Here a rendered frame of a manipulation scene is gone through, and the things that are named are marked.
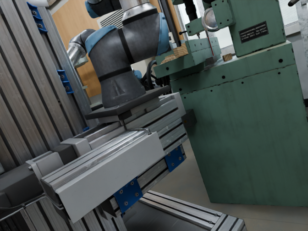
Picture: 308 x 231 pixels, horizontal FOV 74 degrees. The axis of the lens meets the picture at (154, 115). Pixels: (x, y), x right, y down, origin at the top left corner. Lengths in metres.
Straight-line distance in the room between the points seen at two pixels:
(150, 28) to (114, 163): 0.40
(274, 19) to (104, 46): 0.78
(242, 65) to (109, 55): 0.63
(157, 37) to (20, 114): 0.47
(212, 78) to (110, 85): 0.59
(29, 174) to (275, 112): 0.98
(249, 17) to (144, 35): 0.63
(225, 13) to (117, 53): 0.59
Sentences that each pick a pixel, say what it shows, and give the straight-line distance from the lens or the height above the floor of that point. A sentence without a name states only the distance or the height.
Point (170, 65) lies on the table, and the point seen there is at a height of 0.88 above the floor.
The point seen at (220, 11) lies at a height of 1.03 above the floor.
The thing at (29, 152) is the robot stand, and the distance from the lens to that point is 0.73.
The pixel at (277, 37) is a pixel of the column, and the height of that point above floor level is 0.83.
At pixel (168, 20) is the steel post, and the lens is 2.77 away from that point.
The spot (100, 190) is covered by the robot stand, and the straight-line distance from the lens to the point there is 0.47.
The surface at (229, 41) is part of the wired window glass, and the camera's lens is 2.69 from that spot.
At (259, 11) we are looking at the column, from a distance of 1.15.
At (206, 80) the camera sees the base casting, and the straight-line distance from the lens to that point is 1.09.
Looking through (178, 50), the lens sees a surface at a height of 0.93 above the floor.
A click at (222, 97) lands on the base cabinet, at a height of 0.64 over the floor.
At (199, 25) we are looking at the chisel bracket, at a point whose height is 1.03.
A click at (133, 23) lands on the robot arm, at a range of 0.66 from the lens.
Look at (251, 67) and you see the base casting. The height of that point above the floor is 0.75.
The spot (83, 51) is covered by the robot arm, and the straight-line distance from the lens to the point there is 1.44.
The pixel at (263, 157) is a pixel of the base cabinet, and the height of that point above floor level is 0.29.
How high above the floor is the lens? 0.87
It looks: 11 degrees down
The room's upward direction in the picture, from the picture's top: 20 degrees counter-clockwise
